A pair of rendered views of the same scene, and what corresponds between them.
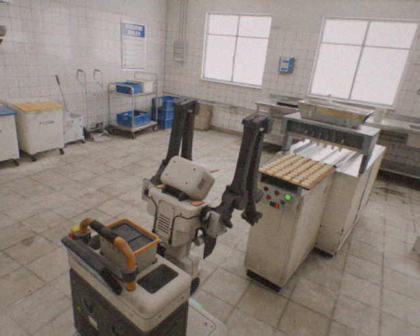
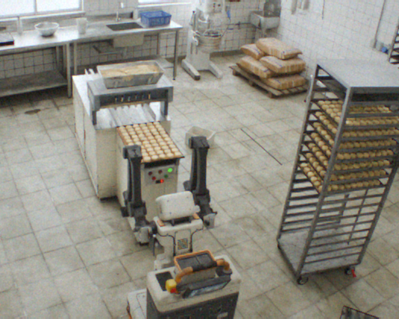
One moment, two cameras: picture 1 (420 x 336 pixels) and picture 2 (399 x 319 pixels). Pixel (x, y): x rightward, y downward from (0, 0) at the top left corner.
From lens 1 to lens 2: 2.33 m
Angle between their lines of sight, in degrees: 55
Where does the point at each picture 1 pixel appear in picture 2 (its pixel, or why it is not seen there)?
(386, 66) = not seen: outside the picture
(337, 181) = not seen: hidden behind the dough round
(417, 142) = (121, 42)
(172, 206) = (188, 228)
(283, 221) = (166, 187)
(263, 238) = (151, 210)
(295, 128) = (102, 100)
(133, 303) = (233, 283)
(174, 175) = (176, 210)
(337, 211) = not seen: hidden behind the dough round
